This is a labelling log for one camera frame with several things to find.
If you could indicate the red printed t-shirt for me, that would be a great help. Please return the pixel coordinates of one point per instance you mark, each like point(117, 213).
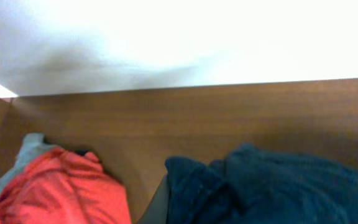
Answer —
point(64, 187)

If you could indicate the grey cloth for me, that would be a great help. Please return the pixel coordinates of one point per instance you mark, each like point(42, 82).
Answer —
point(32, 147)

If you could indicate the navy blue shorts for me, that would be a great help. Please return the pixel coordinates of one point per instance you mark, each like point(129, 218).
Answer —
point(255, 186)

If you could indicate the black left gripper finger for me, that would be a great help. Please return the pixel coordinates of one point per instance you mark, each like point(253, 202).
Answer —
point(157, 210)

